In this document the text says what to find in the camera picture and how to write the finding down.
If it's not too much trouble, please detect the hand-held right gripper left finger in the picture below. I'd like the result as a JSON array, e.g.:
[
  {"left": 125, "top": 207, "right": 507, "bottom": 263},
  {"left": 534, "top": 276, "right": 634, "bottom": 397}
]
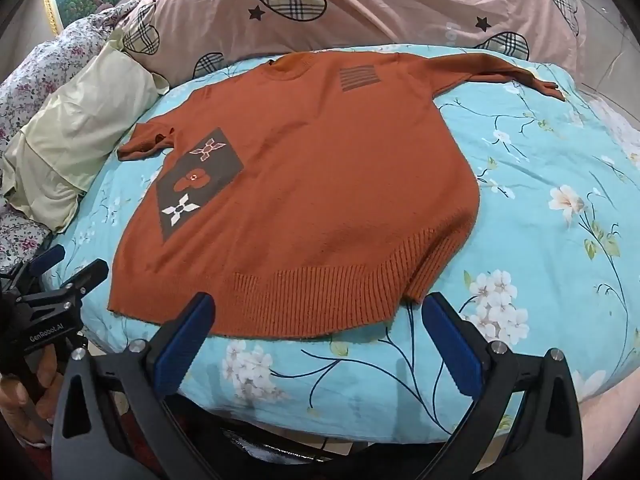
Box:
[{"left": 52, "top": 291, "right": 221, "bottom": 480}]

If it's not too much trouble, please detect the light blue floral bedsheet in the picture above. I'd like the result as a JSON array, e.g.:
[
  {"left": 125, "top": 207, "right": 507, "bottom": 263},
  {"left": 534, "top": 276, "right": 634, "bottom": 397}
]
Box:
[{"left": 42, "top": 50, "right": 640, "bottom": 446}]

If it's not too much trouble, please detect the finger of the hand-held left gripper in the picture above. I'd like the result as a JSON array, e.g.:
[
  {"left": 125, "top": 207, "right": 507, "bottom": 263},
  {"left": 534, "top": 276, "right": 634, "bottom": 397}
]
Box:
[
  {"left": 60, "top": 258, "right": 110, "bottom": 306},
  {"left": 10, "top": 244, "right": 67, "bottom": 286}
]

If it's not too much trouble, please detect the pink quilt with plaid hearts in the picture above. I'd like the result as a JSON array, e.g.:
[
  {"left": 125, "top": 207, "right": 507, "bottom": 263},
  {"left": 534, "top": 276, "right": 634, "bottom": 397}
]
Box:
[{"left": 117, "top": 0, "right": 588, "bottom": 81}]

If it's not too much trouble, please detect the person's left hand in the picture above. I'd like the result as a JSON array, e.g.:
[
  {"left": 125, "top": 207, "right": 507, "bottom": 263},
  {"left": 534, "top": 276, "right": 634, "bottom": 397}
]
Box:
[{"left": 0, "top": 345, "right": 66, "bottom": 453}]

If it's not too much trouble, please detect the orange knit sweater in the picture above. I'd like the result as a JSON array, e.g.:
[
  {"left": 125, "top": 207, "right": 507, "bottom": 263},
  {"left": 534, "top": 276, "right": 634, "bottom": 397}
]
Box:
[{"left": 109, "top": 51, "right": 568, "bottom": 342}]

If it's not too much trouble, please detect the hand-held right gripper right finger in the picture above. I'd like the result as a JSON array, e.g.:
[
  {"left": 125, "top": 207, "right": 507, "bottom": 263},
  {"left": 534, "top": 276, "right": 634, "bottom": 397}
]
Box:
[{"left": 421, "top": 291, "right": 583, "bottom": 480}]

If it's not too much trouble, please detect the white pink-flowered cloth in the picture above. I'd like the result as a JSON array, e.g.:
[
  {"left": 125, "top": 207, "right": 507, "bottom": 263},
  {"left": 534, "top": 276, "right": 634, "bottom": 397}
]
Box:
[{"left": 0, "top": 0, "right": 143, "bottom": 281}]

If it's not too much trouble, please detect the cream pillow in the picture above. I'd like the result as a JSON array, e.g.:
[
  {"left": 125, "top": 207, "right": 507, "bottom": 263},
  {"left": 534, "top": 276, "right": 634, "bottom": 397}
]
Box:
[{"left": 0, "top": 27, "right": 171, "bottom": 233}]

